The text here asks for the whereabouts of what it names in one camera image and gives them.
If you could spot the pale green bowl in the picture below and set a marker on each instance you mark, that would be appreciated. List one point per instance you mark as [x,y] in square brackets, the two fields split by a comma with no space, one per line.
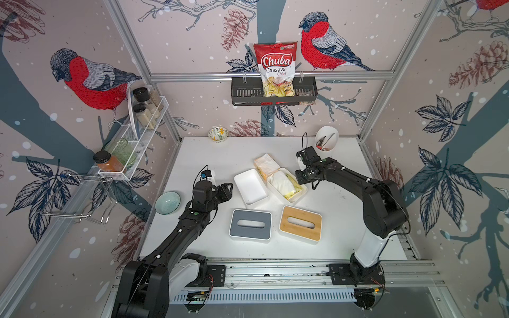
[168,203]

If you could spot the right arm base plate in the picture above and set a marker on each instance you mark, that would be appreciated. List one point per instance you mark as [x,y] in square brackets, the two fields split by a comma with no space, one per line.
[343,274]

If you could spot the chrome wire rack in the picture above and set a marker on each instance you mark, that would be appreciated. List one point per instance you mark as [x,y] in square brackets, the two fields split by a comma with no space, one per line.
[93,201]

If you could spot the aluminium horizontal frame bar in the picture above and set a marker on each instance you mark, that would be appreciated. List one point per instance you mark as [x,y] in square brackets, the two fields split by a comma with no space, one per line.
[222,77]

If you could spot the bamboo tissue box lid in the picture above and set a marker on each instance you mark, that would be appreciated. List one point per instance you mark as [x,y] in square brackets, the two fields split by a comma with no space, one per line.
[301,225]

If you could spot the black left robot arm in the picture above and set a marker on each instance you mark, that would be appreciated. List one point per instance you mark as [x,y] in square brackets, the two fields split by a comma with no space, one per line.
[146,285]

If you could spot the aluminium frame post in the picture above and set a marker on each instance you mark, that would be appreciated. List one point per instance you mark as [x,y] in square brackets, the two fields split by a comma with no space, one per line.
[424,22]
[128,37]

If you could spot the aluminium frame post right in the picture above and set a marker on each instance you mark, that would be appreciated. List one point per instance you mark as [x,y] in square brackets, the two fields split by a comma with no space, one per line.
[424,22]

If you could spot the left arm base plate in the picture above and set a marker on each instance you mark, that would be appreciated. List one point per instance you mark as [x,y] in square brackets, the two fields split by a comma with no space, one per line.
[213,275]

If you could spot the aluminium frame post left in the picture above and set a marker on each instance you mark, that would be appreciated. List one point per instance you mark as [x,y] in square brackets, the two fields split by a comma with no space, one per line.
[128,37]

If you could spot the grey tissue box lid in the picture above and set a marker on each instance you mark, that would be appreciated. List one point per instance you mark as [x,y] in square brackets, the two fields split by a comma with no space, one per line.
[251,225]

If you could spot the green glass cup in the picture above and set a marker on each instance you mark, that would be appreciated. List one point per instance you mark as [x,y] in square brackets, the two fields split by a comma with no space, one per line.
[123,151]

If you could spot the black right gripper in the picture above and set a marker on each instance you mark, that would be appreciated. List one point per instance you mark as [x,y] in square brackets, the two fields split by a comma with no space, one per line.
[297,173]

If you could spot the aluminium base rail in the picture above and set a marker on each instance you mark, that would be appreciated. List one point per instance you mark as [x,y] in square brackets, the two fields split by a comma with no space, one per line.
[251,274]

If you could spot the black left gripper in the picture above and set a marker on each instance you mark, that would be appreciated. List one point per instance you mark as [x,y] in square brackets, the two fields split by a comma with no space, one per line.
[226,194]

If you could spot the white wire wall shelf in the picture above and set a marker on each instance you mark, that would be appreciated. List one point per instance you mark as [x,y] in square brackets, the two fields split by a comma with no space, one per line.
[139,136]

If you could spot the floral ceramic bowl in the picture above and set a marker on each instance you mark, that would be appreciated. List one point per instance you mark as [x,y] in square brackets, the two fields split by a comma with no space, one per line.
[218,134]

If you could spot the black wall basket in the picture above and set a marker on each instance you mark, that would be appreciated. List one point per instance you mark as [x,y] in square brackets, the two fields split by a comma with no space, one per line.
[249,92]

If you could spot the red Chuba chips bag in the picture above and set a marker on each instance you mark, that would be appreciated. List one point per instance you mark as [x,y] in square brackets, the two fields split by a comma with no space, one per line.
[277,66]

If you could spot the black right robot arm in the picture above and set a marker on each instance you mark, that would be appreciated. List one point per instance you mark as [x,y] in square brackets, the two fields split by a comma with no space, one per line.
[384,210]

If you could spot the spice jar black lid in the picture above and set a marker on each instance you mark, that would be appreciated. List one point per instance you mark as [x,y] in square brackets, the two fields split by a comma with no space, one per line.
[144,116]
[142,95]

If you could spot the white utensil holder cup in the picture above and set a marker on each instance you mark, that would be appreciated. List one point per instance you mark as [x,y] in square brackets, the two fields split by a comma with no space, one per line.
[326,139]

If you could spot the orange jar black lid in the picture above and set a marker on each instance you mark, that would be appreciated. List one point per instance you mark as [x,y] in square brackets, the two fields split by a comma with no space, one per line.
[107,162]

